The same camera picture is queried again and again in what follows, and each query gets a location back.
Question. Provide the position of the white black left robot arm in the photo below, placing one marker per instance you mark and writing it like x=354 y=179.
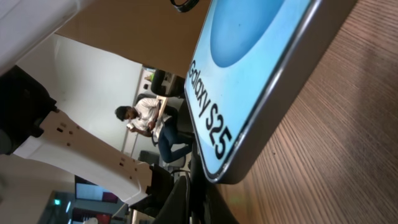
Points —
x=32 y=126

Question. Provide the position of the computer monitor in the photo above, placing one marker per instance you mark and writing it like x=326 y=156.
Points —
x=86 y=190

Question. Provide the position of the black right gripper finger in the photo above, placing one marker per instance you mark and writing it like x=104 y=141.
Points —
x=177 y=206

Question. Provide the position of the seated person white shirt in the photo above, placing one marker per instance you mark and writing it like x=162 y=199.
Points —
x=147 y=121

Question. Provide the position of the teal screen smartphone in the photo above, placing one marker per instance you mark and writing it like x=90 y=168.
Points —
x=251 y=61

